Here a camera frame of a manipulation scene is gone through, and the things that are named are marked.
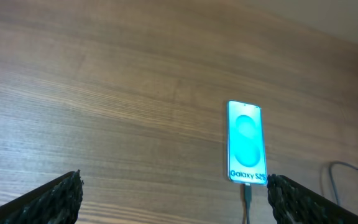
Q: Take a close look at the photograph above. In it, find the turquoise Galaxy S25 smartphone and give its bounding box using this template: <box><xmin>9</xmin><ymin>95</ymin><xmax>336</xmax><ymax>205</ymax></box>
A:
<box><xmin>227</xmin><ymin>100</ymin><xmax>267</xmax><ymax>185</ymax></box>

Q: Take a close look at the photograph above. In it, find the thin black charging cable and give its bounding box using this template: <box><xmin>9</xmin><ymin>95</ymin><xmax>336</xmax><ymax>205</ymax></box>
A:
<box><xmin>242</xmin><ymin>161</ymin><xmax>358</xmax><ymax>224</ymax></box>

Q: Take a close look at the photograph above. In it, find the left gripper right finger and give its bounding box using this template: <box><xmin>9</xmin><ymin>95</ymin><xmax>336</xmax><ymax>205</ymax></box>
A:
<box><xmin>267</xmin><ymin>174</ymin><xmax>358</xmax><ymax>224</ymax></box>

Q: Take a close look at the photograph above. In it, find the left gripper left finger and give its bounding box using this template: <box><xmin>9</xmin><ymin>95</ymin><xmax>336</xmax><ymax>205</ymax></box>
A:
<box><xmin>0</xmin><ymin>170</ymin><xmax>83</xmax><ymax>224</ymax></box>

